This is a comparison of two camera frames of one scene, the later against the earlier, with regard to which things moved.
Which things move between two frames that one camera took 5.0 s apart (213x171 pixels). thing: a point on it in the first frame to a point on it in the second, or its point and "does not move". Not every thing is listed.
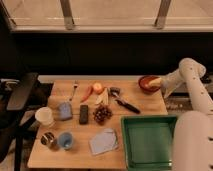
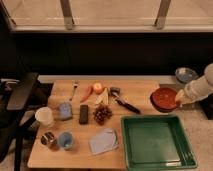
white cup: x=44 y=116 does not move
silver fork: x=74 y=91 does not move
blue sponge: x=65 y=111 does not move
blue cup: x=66 y=140 does not move
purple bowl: x=149 y=90 to x=163 y=100
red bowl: x=144 y=83 to x=163 y=99
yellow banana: x=103 y=99 does not move
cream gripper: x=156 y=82 to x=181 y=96
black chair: x=20 y=98 does not move
